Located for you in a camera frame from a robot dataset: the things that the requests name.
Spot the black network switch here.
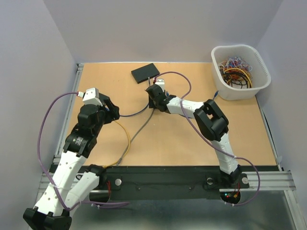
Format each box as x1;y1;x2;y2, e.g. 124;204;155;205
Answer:
131;63;160;84

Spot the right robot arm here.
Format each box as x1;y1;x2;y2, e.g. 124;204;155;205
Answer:
146;84;242;187

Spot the white plastic bin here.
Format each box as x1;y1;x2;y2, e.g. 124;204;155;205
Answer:
211;45;271;101

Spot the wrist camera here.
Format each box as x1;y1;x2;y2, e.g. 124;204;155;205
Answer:
77;88;102;106
154;79;165;92

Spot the bundle of coloured wires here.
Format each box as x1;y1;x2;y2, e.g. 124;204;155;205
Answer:
218;55;255;90

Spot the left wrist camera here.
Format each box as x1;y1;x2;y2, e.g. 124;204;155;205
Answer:
77;88;102;106

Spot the aluminium rail frame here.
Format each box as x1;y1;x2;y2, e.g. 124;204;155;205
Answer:
28;62;307;230

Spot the grey ethernet cable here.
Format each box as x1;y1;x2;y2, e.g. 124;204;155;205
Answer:
116;107;155;166

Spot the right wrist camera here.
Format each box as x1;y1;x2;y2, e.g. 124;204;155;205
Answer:
154;79;165;92

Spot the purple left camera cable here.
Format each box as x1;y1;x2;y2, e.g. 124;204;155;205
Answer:
38;92;130;211

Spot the purple camera cable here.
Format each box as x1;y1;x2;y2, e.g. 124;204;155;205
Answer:
38;92;130;211
153;71;261;207

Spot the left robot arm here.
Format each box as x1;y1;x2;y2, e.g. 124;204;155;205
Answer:
23;92;119;230

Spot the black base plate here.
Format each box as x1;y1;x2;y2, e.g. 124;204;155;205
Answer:
79;165;250;201

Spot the yellow ethernet cable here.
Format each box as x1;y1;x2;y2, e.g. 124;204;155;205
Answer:
102;120;131;168

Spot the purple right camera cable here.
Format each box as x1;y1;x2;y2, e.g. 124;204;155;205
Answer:
153;71;261;207

